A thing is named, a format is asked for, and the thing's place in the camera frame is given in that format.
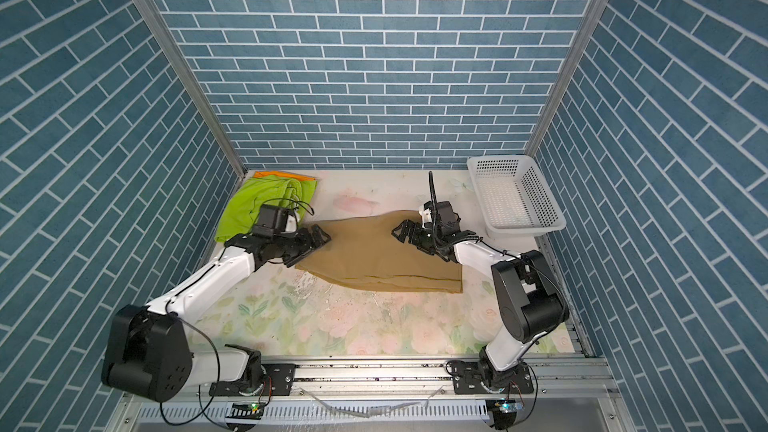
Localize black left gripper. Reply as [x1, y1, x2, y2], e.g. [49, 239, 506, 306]
[273, 223, 333, 266]

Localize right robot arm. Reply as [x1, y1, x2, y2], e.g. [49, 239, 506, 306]
[392, 220, 569, 380]

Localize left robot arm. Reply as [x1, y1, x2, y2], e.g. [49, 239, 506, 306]
[101, 225, 331, 403]

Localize white plastic laundry basket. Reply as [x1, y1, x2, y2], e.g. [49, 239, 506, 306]
[467, 155, 567, 238]

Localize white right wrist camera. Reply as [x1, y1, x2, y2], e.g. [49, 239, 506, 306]
[419, 201, 461, 235]

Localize aluminium front rail frame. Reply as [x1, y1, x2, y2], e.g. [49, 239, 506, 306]
[106, 354, 634, 431]

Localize neon green shorts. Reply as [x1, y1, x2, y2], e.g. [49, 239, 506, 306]
[215, 177, 318, 243]

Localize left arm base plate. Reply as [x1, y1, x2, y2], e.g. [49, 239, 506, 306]
[209, 363, 297, 399]

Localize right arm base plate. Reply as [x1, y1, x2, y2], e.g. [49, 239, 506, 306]
[444, 360, 535, 395]

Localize tan brown shorts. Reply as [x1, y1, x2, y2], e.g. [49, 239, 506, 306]
[296, 211, 463, 294]

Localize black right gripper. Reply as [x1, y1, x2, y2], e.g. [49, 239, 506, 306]
[392, 218, 443, 255]

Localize aluminium corner post right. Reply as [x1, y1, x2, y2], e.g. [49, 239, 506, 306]
[524, 0, 608, 157]

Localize aluminium corner post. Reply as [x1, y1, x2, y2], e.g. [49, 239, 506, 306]
[524, 0, 608, 157]
[132, 0, 247, 179]

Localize aluminium corner post left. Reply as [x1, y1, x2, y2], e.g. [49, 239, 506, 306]
[132, 0, 247, 179]

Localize orange shorts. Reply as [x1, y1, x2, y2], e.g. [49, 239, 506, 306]
[252, 171, 316, 181]

